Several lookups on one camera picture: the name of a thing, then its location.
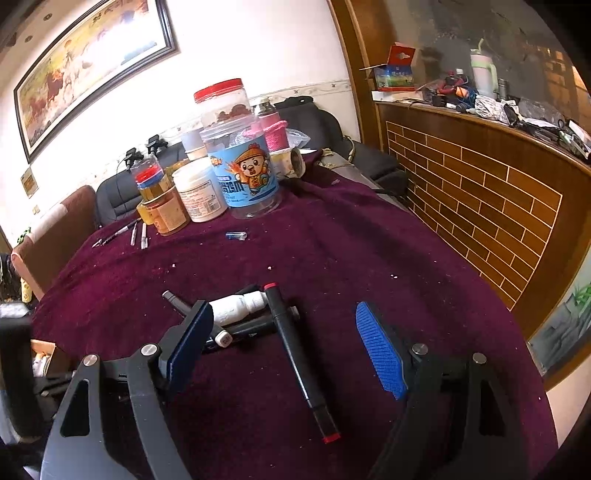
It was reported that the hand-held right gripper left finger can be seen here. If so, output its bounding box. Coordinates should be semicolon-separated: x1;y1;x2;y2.
44;299;216;480

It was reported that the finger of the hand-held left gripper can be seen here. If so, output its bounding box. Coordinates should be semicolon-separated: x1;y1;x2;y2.
34;371;75;398

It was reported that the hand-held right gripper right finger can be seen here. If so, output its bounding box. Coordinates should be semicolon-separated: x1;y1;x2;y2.
355;302;533;480

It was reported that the black marker with white cap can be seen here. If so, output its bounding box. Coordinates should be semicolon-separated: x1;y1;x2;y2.
162;290;232;350

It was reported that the small white bottle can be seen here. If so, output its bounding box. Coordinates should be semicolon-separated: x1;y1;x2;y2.
209;290;269;326

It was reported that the black marker with white print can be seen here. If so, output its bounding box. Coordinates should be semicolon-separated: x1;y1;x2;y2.
203;306;301;354

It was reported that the black marker with red caps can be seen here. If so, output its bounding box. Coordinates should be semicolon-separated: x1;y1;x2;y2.
263;282;342;445

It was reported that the purple tablecloth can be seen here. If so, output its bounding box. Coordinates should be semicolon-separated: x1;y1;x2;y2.
30;157;558;480

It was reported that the amber jar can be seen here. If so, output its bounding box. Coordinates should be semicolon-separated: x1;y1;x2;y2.
137;187;191;237

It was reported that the brown chair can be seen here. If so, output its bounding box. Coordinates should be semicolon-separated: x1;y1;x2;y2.
12;185;98;302

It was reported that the black chair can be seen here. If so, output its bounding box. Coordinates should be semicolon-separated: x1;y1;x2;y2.
276;95;410;205
95;142;186;230

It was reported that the small jar with red lid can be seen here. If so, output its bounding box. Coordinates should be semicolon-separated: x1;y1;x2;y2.
130;156;174;202

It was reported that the clear jar with cartoon label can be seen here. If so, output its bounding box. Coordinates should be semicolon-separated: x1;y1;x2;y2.
199;121;284;220

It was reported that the wooden counter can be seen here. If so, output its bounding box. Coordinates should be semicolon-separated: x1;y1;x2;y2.
327;0;591;389

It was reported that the small white cream jar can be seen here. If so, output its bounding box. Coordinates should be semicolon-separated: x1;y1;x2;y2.
181;129;206;163

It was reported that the paper cup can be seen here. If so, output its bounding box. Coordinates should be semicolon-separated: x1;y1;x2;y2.
270;148;305;179

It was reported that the pink knit bottle cover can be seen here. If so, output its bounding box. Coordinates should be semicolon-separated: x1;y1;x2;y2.
252;97;290;154

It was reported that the clear jar with red lid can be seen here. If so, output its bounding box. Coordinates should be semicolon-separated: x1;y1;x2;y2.
193;78;253;133

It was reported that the colourful cardboard box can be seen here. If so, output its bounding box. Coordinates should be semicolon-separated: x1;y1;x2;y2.
359;44;417;92

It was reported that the framed horse painting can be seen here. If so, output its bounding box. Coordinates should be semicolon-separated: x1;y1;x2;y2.
12;0;180;164

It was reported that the white tumbler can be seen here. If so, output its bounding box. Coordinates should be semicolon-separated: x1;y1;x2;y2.
469;39;499;100

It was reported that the bamboo wall picture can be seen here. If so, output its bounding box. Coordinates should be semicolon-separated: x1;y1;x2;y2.
527;281;591;376

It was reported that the small wall plaque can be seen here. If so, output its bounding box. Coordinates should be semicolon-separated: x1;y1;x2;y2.
20;166;40;199

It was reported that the clutter of cables and tools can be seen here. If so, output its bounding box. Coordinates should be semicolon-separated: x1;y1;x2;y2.
414;68;591;161

